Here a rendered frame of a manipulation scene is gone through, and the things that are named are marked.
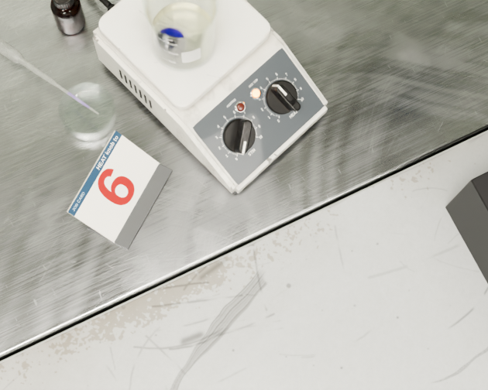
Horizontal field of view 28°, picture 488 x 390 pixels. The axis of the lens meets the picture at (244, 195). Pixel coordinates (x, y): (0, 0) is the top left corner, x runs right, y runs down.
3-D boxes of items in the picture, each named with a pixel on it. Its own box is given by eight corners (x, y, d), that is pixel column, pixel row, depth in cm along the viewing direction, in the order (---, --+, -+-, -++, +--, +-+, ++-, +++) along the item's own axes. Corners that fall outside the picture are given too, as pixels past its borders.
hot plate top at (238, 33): (276, 32, 91) (276, 28, 90) (182, 115, 88) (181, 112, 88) (187, -53, 93) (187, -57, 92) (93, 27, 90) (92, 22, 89)
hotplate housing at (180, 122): (328, 113, 97) (338, 84, 90) (234, 200, 95) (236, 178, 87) (176, -33, 101) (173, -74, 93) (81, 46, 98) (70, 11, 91)
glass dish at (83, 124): (77, 151, 95) (73, 144, 93) (52, 104, 97) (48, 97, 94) (126, 126, 96) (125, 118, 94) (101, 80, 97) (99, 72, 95)
